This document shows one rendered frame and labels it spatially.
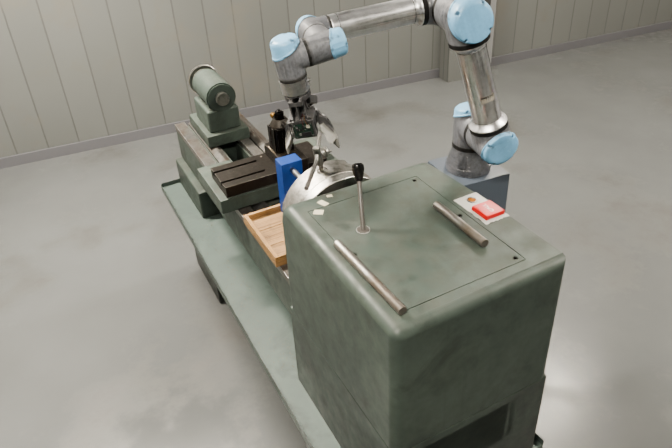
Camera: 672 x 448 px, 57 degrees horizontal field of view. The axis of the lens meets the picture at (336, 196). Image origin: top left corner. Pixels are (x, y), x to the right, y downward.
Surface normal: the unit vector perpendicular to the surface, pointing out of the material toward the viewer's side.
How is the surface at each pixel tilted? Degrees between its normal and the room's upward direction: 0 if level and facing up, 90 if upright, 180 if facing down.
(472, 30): 83
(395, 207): 0
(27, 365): 0
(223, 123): 90
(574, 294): 0
